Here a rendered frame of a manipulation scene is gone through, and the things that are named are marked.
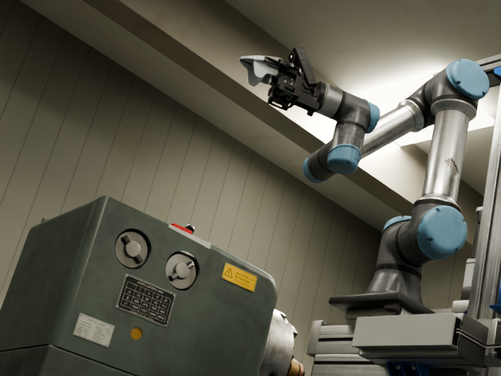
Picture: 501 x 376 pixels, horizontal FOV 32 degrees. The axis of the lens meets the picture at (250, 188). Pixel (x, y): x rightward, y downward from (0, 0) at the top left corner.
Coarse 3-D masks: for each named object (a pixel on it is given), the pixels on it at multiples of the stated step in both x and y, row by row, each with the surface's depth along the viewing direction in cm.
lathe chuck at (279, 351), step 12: (276, 312) 262; (276, 324) 256; (288, 324) 260; (276, 336) 253; (288, 336) 256; (276, 348) 251; (288, 348) 254; (264, 360) 249; (276, 360) 251; (288, 360) 253; (264, 372) 249
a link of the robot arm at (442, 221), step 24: (456, 72) 220; (480, 72) 224; (432, 96) 228; (456, 96) 220; (480, 96) 221; (456, 120) 219; (432, 144) 219; (456, 144) 217; (432, 168) 215; (456, 168) 215; (432, 192) 212; (456, 192) 213; (432, 216) 205; (456, 216) 207; (408, 240) 211; (432, 240) 204; (456, 240) 206
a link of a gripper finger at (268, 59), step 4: (268, 56) 206; (264, 60) 205; (268, 60) 206; (272, 60) 206; (276, 60) 205; (280, 60) 206; (284, 60) 206; (276, 64) 206; (280, 64) 206; (284, 64) 205; (288, 64) 206; (292, 64) 206; (280, 68) 206; (284, 68) 206; (288, 68) 206; (292, 68) 207
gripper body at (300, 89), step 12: (288, 72) 207; (300, 72) 208; (276, 84) 206; (288, 84) 205; (300, 84) 206; (324, 84) 210; (276, 96) 207; (288, 96) 206; (300, 96) 207; (312, 96) 209; (288, 108) 209; (312, 108) 207
